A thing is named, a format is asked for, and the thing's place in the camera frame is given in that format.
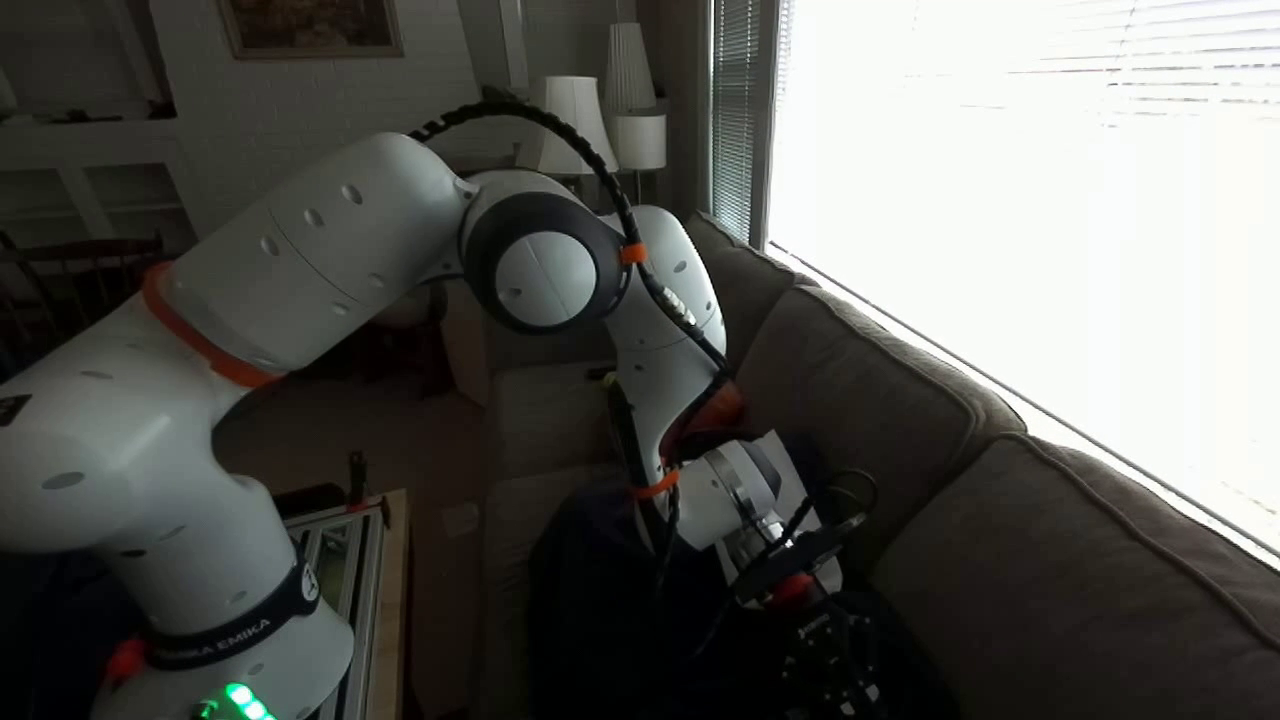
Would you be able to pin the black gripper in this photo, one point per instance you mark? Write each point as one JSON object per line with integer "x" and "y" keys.
{"x": 828, "y": 665}

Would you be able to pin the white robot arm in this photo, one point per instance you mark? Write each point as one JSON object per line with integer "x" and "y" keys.
{"x": 110, "y": 436}

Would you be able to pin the dark blanket on couch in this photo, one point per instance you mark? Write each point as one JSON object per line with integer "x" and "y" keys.
{"x": 618, "y": 632}

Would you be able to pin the grey fabric couch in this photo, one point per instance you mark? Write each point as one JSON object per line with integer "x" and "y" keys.
{"x": 1037, "y": 577}

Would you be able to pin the wooden table with rails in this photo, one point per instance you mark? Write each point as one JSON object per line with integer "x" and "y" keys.
{"x": 361, "y": 563}

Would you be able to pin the white table lamp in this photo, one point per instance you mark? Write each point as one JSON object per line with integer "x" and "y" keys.
{"x": 578, "y": 106}

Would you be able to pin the framed wall picture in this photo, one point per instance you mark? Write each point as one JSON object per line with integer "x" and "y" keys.
{"x": 308, "y": 29}

